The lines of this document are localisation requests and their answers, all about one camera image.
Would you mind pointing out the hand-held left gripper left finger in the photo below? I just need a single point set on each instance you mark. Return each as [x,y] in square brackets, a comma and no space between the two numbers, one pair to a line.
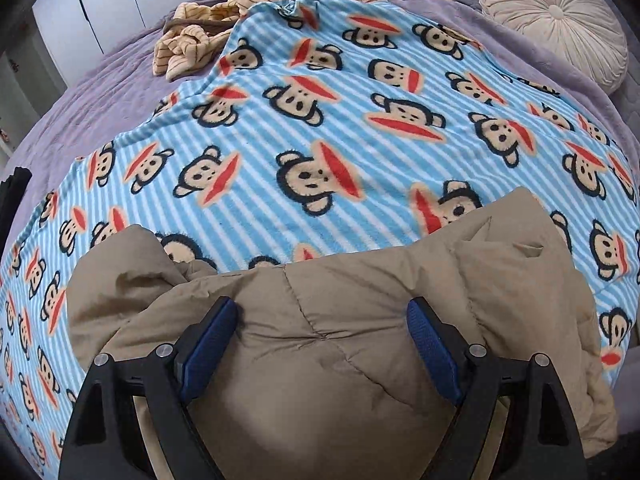
[210,345]

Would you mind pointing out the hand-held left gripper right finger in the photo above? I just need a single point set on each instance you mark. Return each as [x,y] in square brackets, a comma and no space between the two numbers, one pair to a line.
[430,345]

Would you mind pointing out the tan puffer jacket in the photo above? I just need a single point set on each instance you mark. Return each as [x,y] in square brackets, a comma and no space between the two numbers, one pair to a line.
[325,360]

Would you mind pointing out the blue striped monkey-print blanket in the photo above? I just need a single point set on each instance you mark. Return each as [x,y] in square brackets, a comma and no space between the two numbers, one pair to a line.
[325,125]

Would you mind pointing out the black cloth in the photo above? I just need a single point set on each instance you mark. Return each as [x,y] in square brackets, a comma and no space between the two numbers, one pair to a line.
[12,200]

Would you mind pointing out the purple bed cover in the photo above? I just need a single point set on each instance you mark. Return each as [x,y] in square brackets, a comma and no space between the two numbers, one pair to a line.
[100,75]

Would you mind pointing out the round pleated cream cushion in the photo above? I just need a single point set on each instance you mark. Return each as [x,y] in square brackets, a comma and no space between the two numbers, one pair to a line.
[550,15]

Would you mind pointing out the white wardrobe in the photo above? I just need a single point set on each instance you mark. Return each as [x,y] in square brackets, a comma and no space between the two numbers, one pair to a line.
[100,0]

